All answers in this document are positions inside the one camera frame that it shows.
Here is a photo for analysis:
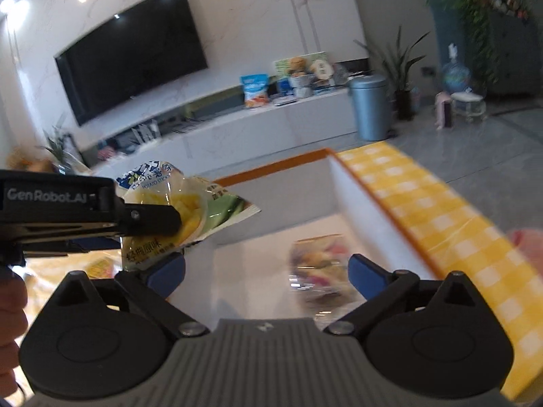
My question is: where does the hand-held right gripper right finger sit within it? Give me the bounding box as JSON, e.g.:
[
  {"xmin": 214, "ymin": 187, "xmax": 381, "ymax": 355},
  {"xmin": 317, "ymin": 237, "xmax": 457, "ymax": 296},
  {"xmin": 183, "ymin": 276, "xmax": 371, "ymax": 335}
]
[{"xmin": 323, "ymin": 253, "xmax": 484, "ymax": 336}]

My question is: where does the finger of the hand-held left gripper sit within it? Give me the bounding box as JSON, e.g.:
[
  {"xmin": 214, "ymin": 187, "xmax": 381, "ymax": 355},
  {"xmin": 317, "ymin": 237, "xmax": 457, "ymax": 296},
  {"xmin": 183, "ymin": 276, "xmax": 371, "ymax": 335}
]
[
  {"xmin": 112, "ymin": 201, "xmax": 183, "ymax": 237},
  {"xmin": 63, "ymin": 231, "xmax": 124, "ymax": 253}
]

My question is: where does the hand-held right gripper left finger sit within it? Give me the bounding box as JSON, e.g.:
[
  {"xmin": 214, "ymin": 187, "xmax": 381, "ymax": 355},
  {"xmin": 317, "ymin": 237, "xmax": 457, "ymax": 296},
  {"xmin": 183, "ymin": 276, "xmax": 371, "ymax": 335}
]
[{"xmin": 51, "ymin": 253, "xmax": 210, "ymax": 338}]

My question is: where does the clear mixed snack bag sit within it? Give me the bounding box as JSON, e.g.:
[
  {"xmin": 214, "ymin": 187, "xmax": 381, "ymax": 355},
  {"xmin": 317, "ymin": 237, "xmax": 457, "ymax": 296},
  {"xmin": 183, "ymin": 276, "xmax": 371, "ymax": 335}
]
[{"xmin": 288, "ymin": 235, "xmax": 355, "ymax": 310}]

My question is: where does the yellow potato stick bag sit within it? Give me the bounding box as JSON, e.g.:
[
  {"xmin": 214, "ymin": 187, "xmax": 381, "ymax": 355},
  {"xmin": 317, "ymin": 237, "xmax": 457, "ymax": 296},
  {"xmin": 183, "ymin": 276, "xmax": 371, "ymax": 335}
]
[{"xmin": 115, "ymin": 160, "xmax": 261, "ymax": 272}]

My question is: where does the white box with yellow rim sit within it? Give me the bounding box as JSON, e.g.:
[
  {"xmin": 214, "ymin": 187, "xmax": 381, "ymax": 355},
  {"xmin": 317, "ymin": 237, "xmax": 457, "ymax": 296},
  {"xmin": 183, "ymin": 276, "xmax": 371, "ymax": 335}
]
[{"xmin": 170, "ymin": 148, "xmax": 446, "ymax": 327}]

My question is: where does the person's left hand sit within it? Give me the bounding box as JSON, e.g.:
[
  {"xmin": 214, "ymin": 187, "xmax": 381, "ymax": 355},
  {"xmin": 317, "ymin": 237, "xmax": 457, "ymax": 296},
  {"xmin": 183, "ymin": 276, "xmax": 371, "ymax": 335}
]
[{"xmin": 0, "ymin": 277, "xmax": 28, "ymax": 397}]

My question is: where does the yellow snack packet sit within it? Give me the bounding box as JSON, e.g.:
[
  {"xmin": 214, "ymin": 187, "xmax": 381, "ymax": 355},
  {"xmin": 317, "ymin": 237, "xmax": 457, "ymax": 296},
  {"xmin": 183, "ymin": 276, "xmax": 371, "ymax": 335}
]
[{"xmin": 85, "ymin": 260, "xmax": 115, "ymax": 280}]

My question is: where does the orange blurry object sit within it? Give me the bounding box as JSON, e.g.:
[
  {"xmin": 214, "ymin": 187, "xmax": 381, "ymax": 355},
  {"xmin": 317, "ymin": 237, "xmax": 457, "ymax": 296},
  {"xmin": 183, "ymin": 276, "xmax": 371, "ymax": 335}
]
[{"xmin": 6, "ymin": 148, "xmax": 54, "ymax": 170}]

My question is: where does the small spiky potted plant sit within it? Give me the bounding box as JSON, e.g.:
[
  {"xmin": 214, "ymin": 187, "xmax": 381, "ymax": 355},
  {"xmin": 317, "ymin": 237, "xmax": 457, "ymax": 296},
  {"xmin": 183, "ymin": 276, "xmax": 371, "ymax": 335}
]
[{"xmin": 42, "ymin": 114, "xmax": 83, "ymax": 174}]

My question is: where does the white router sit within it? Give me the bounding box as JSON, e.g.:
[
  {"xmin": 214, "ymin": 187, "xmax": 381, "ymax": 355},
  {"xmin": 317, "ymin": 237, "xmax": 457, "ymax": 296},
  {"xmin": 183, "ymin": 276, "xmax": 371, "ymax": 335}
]
[{"xmin": 131, "ymin": 122, "xmax": 163, "ymax": 141}]

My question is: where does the yellow checkered tablecloth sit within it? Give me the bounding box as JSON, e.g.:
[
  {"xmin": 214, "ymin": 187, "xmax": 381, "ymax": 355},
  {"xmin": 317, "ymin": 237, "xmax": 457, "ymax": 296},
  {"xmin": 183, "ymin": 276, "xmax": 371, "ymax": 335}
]
[{"xmin": 23, "ymin": 142, "xmax": 543, "ymax": 401}]

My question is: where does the white marble television console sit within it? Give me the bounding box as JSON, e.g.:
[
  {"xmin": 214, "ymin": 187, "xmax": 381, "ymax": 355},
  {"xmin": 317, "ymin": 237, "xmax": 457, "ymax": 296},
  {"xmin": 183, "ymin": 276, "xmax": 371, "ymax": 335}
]
[{"xmin": 80, "ymin": 80, "xmax": 361, "ymax": 172}]

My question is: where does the grey trash bin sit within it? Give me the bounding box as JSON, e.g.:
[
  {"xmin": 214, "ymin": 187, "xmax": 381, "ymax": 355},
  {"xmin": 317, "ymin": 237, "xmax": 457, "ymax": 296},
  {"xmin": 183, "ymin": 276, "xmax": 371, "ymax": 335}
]
[{"xmin": 348, "ymin": 74, "xmax": 393, "ymax": 141}]

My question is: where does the pink blurry object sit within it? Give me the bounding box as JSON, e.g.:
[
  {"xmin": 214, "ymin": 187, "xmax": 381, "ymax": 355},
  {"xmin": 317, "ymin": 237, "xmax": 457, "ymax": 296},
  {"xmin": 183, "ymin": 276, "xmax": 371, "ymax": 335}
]
[{"xmin": 507, "ymin": 228, "xmax": 543, "ymax": 261}]

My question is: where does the blue snack bag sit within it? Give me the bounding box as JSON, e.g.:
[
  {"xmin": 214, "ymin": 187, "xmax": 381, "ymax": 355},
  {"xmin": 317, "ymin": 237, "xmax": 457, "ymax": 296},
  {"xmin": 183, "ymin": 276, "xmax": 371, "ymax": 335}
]
[{"xmin": 240, "ymin": 73, "xmax": 271, "ymax": 109}]

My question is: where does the black television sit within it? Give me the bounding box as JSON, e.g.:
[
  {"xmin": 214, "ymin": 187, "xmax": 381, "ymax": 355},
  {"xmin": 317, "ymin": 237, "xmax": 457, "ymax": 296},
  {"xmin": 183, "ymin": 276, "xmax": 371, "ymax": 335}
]
[{"xmin": 54, "ymin": 0, "xmax": 208, "ymax": 127}]

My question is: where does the pink stool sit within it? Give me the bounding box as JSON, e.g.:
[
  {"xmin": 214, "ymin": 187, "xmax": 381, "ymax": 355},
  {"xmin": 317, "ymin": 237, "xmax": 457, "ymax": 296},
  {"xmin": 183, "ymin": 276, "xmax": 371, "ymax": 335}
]
[{"xmin": 435, "ymin": 92, "xmax": 454, "ymax": 130}]

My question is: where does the white round stool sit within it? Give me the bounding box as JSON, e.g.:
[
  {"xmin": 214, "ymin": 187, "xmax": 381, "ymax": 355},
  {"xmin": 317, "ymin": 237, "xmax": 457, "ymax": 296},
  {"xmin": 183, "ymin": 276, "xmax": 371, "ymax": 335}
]
[{"xmin": 450, "ymin": 91, "xmax": 486, "ymax": 123}]

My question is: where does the green picture box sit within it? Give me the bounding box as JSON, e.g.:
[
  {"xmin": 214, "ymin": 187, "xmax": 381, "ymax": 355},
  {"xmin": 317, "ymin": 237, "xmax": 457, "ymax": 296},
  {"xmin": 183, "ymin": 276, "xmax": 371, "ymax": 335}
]
[{"xmin": 274, "ymin": 52, "xmax": 329, "ymax": 78}]

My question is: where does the long-leaf potted plant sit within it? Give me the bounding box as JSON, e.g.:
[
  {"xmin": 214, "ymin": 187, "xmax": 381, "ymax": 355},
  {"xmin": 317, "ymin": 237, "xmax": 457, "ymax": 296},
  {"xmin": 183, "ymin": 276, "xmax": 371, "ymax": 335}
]
[{"xmin": 354, "ymin": 25, "xmax": 431, "ymax": 120}]

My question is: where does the round beige plush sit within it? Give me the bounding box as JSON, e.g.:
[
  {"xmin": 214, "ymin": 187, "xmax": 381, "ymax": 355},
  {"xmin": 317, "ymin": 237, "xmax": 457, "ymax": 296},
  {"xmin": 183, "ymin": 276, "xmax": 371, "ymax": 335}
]
[{"xmin": 310, "ymin": 59, "xmax": 334, "ymax": 80}]

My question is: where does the brown teddy bear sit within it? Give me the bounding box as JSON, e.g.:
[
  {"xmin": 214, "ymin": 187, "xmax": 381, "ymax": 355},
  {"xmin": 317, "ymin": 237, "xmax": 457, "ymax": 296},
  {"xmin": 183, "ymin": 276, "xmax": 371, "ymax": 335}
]
[{"xmin": 288, "ymin": 56, "xmax": 310, "ymax": 78}]

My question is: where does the blue water jug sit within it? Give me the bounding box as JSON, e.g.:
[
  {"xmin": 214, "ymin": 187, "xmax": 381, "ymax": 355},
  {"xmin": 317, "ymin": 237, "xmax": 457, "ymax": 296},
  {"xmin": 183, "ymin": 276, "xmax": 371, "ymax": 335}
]
[{"xmin": 441, "ymin": 44, "xmax": 469, "ymax": 94}]

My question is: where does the grey cabinet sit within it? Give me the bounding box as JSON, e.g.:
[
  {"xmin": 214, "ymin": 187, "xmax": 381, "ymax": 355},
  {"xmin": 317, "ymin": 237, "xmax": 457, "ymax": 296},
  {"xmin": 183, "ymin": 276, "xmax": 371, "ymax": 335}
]
[{"xmin": 484, "ymin": 8, "xmax": 539, "ymax": 96}]

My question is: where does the trailing green plant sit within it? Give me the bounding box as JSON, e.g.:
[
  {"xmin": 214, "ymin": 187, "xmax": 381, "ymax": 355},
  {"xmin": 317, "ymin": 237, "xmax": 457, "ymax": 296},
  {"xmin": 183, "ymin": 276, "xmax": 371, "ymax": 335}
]
[{"xmin": 441, "ymin": 0, "xmax": 501, "ymax": 90}]

